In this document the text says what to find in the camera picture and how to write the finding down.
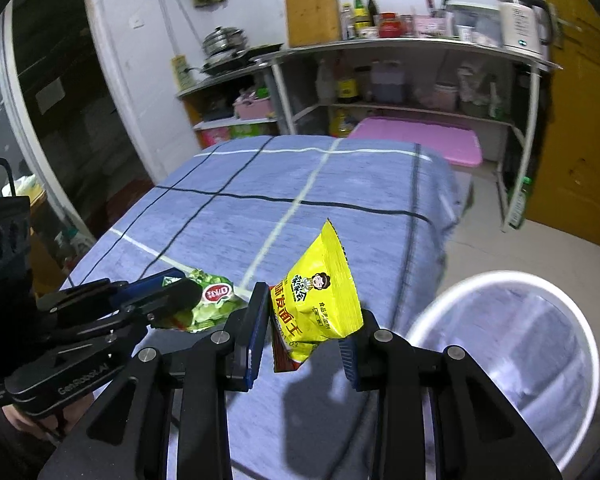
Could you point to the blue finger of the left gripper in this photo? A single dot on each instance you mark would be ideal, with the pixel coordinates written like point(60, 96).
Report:
point(148, 285)

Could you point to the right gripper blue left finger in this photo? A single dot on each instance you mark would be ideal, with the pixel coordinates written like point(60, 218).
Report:
point(248, 328)

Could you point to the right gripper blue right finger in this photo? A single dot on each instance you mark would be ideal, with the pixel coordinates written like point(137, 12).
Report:
point(360, 353)

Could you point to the green snack packet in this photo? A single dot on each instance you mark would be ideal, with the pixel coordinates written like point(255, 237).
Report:
point(217, 302)

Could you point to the yellow snack packet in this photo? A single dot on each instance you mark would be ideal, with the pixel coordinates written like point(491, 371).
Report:
point(317, 301)

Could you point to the white round trash bin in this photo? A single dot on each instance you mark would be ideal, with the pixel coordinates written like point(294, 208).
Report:
point(532, 340)

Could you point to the metal kitchen shelf rack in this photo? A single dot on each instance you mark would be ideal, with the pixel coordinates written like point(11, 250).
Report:
point(450, 82)

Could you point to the blue checked tablecloth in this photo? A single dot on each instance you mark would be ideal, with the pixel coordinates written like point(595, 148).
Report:
point(247, 210)

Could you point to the green glass bottle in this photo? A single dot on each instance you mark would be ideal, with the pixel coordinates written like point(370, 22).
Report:
point(517, 204)

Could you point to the small grey side shelf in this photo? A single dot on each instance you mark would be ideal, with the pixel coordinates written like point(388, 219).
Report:
point(209, 105)

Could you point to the pink plastic basket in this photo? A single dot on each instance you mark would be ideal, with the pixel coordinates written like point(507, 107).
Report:
point(251, 107)

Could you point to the pink lidded storage box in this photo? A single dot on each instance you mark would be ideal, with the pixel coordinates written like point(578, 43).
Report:
point(458, 146)

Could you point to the black induction cooker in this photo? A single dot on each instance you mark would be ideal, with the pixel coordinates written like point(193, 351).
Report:
point(236, 59)

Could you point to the steel cooking pot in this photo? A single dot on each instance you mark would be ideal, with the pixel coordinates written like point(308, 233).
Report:
point(224, 39)

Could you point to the yellow wooden door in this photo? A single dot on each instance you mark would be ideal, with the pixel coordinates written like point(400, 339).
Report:
point(566, 194)

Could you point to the yellow label oil bottle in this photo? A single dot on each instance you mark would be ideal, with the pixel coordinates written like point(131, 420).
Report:
point(346, 86)

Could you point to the purple plastic jug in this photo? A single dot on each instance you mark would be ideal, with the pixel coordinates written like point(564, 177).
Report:
point(388, 82)

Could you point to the wooden cutting board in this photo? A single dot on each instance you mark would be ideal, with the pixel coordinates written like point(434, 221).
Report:
point(311, 22)

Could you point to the red lidded jar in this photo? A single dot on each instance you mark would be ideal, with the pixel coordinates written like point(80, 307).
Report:
point(389, 25)

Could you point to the green sauce bottle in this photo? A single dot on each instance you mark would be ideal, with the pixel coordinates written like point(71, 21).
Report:
point(361, 17)

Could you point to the dark soy sauce bottle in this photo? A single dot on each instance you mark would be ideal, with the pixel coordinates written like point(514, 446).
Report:
point(372, 12)

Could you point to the white electric kettle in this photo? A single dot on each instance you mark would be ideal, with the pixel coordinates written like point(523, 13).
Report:
point(527, 26)

